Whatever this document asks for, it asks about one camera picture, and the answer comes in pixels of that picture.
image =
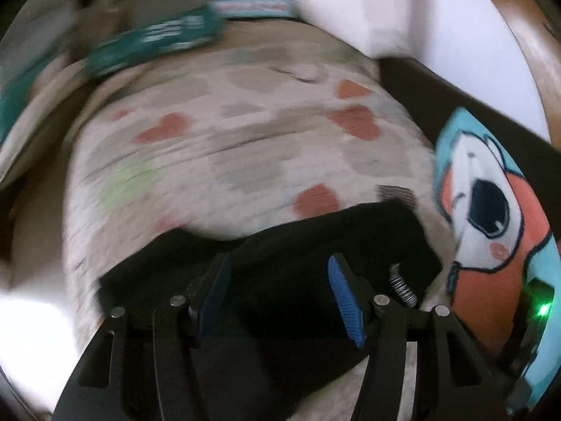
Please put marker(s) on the teal printed fabric band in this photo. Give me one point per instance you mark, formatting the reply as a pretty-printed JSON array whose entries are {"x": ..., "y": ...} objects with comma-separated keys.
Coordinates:
[{"x": 153, "y": 39}]

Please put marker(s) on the white pink cloth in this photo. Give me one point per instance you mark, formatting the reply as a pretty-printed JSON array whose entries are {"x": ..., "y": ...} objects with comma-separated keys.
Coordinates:
[{"x": 350, "y": 8}]

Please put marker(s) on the teal cloth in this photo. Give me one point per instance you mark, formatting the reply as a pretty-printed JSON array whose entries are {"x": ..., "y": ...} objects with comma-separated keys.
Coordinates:
[{"x": 17, "y": 105}]

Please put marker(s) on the black pants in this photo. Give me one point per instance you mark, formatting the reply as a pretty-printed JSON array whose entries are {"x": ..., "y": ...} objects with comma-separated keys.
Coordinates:
[{"x": 285, "y": 272}]

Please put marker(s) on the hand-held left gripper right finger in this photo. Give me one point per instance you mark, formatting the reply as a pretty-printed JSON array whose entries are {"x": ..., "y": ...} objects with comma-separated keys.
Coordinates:
[{"x": 346, "y": 298}]

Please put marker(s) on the cartoon printed blanket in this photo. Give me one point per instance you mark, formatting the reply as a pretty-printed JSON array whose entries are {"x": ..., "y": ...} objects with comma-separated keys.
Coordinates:
[{"x": 482, "y": 289}]

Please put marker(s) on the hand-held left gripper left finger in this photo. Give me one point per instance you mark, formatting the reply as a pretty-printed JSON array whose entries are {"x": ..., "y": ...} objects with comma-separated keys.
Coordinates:
[{"x": 214, "y": 291}]

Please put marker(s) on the beige quilted bed cover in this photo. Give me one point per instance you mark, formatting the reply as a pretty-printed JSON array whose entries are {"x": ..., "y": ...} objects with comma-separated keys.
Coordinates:
[{"x": 241, "y": 140}]

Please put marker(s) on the light blue flat box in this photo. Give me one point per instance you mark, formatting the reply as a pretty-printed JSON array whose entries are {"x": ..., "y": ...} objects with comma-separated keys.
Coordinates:
[{"x": 254, "y": 7}]

